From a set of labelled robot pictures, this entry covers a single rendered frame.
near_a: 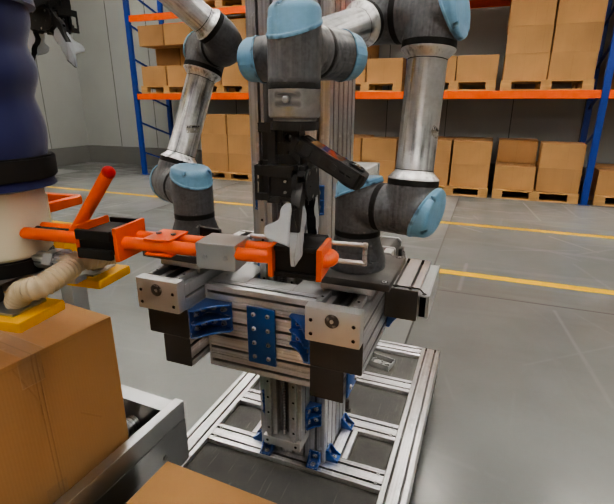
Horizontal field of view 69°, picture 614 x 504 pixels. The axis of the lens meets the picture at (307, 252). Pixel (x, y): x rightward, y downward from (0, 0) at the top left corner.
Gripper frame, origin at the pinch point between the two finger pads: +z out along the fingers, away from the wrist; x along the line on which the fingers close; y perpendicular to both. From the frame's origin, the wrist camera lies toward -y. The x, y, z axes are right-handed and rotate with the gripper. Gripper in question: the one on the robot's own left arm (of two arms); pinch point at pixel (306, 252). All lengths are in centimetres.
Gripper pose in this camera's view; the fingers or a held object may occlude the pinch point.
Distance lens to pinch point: 71.4
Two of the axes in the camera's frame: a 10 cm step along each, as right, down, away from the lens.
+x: -2.7, 3.0, -9.1
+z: -0.1, 9.5, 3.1
